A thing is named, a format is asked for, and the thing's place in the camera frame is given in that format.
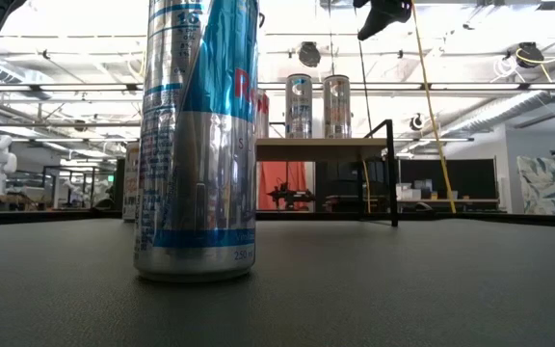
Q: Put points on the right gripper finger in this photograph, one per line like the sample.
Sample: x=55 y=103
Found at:
x=386 y=12

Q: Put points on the slim Celsius can orange print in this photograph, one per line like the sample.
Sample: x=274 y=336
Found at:
x=336 y=108

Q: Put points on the slim Celsius can blue print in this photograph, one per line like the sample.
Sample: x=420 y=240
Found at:
x=298 y=108

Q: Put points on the Diet Coke can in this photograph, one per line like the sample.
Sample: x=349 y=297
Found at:
x=262 y=115

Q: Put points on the slim silver can red text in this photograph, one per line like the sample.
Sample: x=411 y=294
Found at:
x=130 y=180

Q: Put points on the wooden shelf with black legs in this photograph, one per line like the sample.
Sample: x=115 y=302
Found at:
x=325 y=148

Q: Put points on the long ceiling light strip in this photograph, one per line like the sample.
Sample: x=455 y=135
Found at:
x=475 y=87

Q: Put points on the black partition panel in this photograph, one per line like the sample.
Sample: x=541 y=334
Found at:
x=470 y=178

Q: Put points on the orange red panel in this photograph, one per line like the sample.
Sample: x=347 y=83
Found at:
x=277 y=176

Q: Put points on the small black device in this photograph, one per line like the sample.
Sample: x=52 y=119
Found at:
x=291 y=195

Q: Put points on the sugarfree Red Bull can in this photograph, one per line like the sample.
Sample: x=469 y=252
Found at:
x=195 y=144

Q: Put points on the white blue patterned sheet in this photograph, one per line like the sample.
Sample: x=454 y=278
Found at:
x=547 y=183

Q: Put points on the black table mat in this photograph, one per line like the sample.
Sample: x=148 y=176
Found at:
x=354 y=289

